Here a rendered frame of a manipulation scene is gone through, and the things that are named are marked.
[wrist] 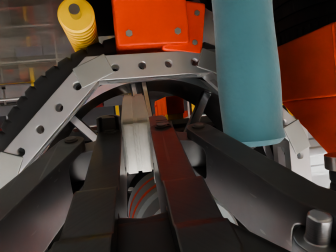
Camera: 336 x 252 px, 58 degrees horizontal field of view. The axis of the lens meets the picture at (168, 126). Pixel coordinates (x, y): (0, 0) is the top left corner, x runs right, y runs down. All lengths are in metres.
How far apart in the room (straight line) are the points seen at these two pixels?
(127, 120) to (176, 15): 0.38
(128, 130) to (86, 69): 0.35
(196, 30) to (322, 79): 0.36
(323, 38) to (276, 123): 0.39
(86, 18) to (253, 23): 0.26
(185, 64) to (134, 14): 0.12
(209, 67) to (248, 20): 0.13
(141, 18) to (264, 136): 0.27
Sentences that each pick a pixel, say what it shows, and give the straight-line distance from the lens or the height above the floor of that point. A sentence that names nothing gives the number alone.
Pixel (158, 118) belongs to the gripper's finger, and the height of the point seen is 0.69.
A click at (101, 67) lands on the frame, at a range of 0.51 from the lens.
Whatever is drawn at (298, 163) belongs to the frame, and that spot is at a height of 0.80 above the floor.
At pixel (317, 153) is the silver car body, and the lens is 1.17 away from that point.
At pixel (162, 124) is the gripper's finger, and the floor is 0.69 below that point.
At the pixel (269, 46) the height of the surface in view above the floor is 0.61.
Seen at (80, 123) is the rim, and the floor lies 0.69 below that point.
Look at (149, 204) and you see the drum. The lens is 0.42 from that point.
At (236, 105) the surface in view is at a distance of 0.42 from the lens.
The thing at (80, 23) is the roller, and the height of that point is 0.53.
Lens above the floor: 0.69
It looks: 2 degrees up
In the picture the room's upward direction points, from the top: 174 degrees clockwise
